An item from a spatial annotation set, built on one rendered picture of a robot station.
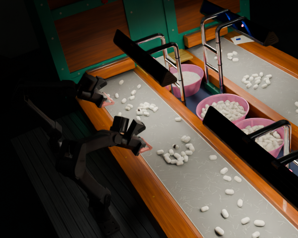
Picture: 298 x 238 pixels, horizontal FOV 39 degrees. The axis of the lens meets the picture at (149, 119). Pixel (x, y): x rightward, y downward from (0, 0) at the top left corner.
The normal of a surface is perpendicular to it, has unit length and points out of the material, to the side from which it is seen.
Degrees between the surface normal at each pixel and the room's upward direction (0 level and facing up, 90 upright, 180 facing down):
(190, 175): 0
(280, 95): 0
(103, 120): 0
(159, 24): 90
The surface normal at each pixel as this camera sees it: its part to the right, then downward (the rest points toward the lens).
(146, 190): -0.17, -0.80
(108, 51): 0.42, 0.47
